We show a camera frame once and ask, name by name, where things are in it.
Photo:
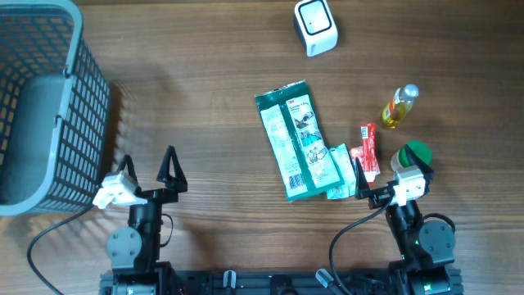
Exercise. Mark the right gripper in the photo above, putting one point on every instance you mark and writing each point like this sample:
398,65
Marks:
378,196

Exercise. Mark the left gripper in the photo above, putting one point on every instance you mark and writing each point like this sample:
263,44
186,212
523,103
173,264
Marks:
174,183

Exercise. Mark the green lid white jar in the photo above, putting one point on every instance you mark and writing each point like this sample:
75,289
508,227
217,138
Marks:
419,149

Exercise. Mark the red tissue pack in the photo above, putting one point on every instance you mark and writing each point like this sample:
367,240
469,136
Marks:
357,155

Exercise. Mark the mint green sachet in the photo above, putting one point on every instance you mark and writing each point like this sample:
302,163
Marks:
344,163

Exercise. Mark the red snack stick wrapper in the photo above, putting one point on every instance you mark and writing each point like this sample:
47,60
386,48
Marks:
370,165

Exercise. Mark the yellow Vim dish soap bottle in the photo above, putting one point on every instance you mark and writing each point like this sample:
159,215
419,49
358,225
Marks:
400,105

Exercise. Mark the green 3M gloves package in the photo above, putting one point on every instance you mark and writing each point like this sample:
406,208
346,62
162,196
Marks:
304,161

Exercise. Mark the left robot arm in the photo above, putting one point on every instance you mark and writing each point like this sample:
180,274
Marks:
134,250

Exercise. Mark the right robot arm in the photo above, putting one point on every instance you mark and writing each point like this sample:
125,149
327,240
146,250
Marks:
426,242

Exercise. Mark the white barcode scanner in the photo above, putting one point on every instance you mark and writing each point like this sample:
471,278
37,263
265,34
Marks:
315,26

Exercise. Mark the grey plastic mesh basket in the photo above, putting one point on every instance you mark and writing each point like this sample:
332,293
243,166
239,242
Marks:
55,107

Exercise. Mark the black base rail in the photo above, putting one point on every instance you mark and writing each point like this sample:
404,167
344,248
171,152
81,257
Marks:
282,282

